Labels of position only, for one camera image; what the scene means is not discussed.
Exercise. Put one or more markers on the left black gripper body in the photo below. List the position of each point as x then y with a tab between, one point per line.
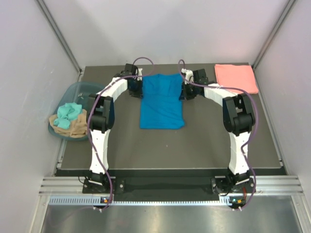
136	86

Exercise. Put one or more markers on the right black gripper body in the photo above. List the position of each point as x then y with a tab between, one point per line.
190	91

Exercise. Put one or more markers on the blue t shirt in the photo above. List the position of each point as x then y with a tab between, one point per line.
161	108

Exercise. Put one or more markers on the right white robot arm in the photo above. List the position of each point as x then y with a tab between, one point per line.
238	118

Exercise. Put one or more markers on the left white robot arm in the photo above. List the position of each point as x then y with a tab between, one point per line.
101	113

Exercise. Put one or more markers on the folded pink t shirt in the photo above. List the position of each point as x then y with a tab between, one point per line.
237	76

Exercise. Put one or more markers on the teal plastic basin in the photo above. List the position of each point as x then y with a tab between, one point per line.
78	93

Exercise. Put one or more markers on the beige t shirt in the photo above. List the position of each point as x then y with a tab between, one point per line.
73	129

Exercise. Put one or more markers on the mint green t shirt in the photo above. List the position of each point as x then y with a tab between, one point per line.
66	114

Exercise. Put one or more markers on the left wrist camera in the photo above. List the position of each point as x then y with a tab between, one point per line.
139	75

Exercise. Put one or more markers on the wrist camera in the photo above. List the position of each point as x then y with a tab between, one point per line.
188	76
139	75

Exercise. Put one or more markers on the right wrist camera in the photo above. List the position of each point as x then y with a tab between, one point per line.
188	76

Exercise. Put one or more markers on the left aluminium frame post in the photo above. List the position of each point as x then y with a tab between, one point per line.
57	32

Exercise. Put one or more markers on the aluminium frame post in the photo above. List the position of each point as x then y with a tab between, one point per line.
57	32
273	33

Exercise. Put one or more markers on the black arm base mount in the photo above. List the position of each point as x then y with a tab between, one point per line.
165	186

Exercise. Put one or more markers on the right aluminium frame post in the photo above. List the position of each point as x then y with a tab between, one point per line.
273	33

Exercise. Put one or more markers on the slotted cable duct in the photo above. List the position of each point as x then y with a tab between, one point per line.
102	201

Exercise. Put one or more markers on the aluminium extrusion rail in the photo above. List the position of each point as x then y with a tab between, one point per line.
60	186

